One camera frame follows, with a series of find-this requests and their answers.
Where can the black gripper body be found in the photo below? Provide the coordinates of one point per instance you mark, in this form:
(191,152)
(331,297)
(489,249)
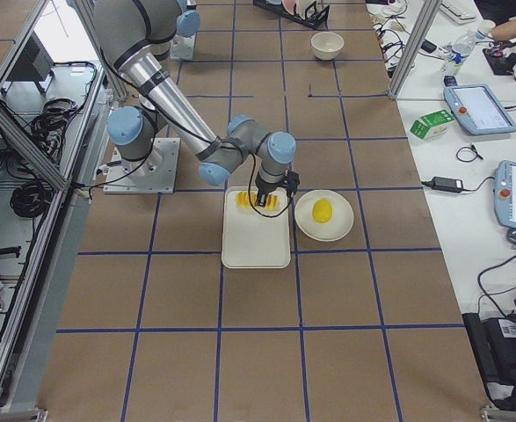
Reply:
(265,188)

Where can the yellow croissant bread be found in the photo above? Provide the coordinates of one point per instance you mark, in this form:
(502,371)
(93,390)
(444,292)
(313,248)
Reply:
(251,200)

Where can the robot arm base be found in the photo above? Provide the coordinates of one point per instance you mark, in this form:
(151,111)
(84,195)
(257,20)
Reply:
(188,24)

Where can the person forearm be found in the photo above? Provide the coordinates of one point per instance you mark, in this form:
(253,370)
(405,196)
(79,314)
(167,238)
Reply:
(514,24)

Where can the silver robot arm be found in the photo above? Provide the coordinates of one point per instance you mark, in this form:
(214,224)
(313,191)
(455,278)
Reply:
(135,37)

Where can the white round plate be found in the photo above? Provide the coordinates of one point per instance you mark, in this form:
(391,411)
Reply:
(340,224)

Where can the white rectangular tray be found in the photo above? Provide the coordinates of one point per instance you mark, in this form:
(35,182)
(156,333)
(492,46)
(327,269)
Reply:
(255,238)

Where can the yellow lemon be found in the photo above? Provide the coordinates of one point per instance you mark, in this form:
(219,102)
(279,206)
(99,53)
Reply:
(322,211)

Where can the white ceramic bowl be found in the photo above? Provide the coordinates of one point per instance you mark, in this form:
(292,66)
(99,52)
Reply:
(326,46)

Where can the green white carton box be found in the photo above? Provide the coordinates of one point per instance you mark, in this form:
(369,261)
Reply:
(432,124)

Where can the black power adapter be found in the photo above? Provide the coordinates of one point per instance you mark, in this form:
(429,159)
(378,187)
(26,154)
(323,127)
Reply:
(450,185)

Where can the blue teach pendant upper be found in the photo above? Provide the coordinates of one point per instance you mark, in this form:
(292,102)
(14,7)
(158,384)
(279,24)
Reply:
(478,110)

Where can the clear water bottle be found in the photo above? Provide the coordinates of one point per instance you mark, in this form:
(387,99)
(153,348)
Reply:
(458,53)

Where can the white keyboard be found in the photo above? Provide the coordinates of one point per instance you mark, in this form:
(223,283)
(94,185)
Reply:
(457,12)

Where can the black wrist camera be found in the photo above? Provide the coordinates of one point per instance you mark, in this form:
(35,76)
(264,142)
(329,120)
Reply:
(291,182)

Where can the aluminium frame post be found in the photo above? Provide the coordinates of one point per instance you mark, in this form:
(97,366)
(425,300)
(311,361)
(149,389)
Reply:
(420,15)

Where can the aluminium frame rail left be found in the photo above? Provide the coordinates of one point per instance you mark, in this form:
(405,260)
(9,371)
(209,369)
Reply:
(22,142)

